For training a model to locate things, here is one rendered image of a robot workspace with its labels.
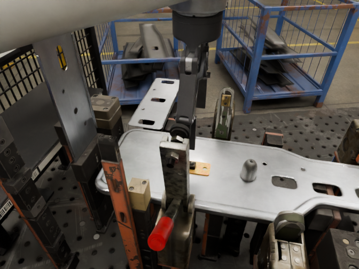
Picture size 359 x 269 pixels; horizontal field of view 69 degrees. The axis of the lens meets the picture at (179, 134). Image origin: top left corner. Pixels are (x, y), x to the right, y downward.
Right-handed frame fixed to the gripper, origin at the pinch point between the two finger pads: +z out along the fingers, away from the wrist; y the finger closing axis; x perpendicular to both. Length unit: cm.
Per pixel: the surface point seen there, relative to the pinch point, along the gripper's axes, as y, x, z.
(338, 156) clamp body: 19.5, -38.2, 20.4
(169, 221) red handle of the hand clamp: -22.1, -0.6, 0.6
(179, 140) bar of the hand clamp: -15.1, -0.4, -7.7
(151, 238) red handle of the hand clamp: -25.9, 0.6, -1.2
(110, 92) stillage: 161, 106, 96
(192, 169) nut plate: -0.8, -0.2, 12.9
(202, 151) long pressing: 5.7, -1.6, 13.2
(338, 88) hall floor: 246, -124, 114
